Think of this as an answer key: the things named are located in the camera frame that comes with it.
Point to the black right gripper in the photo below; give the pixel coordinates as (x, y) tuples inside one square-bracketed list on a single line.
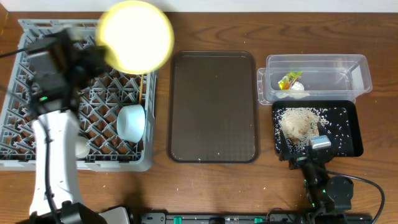
[(298, 159)]

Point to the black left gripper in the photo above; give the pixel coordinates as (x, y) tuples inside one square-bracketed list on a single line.
[(94, 59)]

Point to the leftover rice pile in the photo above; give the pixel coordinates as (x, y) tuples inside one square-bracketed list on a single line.
[(299, 126)]

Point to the white tissue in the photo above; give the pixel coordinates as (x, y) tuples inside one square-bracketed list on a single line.
[(297, 86)]

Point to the yellow round plate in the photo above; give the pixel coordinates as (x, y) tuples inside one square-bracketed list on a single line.
[(138, 37)]

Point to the green orange snack wrapper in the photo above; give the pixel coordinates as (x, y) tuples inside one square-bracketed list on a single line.
[(288, 80)]

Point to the wooden chopstick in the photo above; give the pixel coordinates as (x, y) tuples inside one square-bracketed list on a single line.
[(141, 89)]

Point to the light blue bowl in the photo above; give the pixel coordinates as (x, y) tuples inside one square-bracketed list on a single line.
[(131, 123)]

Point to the white cup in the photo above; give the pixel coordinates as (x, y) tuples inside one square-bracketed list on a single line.
[(82, 149)]

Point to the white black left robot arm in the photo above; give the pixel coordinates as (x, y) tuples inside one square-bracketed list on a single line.
[(57, 197)]

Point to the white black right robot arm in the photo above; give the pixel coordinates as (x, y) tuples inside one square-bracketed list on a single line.
[(329, 196)]

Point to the black rectangular waste tray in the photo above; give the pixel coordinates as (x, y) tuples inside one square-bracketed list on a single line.
[(339, 118)]

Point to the clear plastic waste bin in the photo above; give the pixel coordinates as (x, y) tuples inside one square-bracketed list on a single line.
[(324, 76)]

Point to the grey plastic dish rack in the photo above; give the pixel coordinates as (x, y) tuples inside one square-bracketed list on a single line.
[(99, 107)]

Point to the dark brown serving tray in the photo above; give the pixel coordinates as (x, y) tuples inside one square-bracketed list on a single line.
[(213, 116)]

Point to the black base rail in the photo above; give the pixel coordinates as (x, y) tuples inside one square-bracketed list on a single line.
[(122, 214)]

